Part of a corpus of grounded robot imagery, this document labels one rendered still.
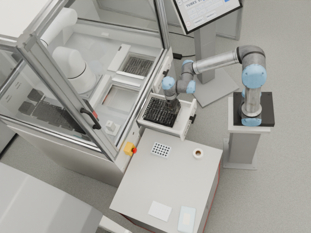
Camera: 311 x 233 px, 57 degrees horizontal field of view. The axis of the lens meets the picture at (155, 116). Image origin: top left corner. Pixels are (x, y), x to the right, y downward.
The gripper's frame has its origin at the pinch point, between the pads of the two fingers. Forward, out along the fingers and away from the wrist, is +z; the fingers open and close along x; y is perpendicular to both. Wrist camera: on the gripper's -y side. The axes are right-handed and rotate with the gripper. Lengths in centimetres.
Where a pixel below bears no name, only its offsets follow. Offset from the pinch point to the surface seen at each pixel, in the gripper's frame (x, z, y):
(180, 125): 4.7, 10.1, 5.4
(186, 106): 4.3, 8.7, -9.9
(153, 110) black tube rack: -15.5, 3.8, 2.7
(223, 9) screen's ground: 7, -7, -94
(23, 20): -34, -102, 36
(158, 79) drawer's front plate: -21.2, 1.7, -22.3
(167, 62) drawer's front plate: -21.2, 1.9, -39.4
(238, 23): 8, 66, -161
